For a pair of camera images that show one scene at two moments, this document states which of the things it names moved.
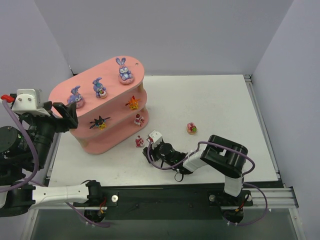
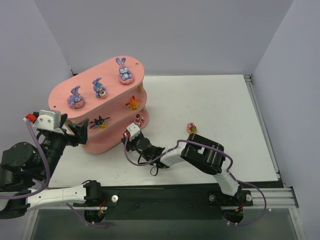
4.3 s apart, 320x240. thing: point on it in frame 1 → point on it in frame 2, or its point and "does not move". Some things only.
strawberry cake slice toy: x=139 y=120 does not move
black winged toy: x=100 y=123 does not move
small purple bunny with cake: x=98 y=88 does not move
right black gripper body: x=146 y=152 → x=135 y=141
